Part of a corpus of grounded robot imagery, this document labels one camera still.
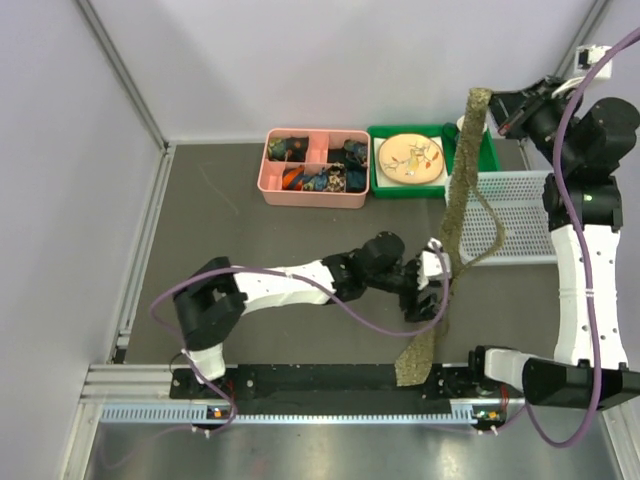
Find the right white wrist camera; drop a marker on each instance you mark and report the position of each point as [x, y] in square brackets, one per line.
[587, 56]

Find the aluminium frame rail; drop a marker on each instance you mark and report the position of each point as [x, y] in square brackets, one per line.
[126, 383]

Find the rolled teal patterned tie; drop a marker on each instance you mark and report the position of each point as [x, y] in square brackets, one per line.
[353, 154]

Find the dark green mug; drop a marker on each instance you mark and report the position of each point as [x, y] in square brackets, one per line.
[451, 132]

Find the rolled dark paisley tie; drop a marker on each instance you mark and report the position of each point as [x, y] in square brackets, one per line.
[336, 181]

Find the rolled orange blue tie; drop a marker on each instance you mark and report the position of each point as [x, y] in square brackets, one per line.
[295, 179]

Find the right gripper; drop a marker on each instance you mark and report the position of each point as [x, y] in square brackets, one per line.
[550, 91]

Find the cream floral plate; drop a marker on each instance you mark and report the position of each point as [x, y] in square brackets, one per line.
[410, 160]

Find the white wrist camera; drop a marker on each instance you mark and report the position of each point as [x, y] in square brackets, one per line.
[430, 267]
[587, 56]

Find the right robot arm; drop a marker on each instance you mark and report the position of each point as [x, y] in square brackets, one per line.
[583, 205]

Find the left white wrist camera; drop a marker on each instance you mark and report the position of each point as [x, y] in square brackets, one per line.
[430, 267]

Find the pink divided storage box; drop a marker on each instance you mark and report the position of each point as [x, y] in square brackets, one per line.
[269, 180]

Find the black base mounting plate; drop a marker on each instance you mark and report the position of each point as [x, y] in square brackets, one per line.
[351, 393]

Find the white perforated plastic basket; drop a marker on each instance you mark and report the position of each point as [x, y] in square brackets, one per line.
[513, 200]

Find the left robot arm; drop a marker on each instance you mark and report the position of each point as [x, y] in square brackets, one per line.
[210, 305]

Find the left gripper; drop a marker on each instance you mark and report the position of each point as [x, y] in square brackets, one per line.
[424, 308]

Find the olive green patterned tie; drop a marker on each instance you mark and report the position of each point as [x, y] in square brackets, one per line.
[414, 364]

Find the rolled dark floral tie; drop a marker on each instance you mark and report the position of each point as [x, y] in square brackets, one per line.
[291, 149]

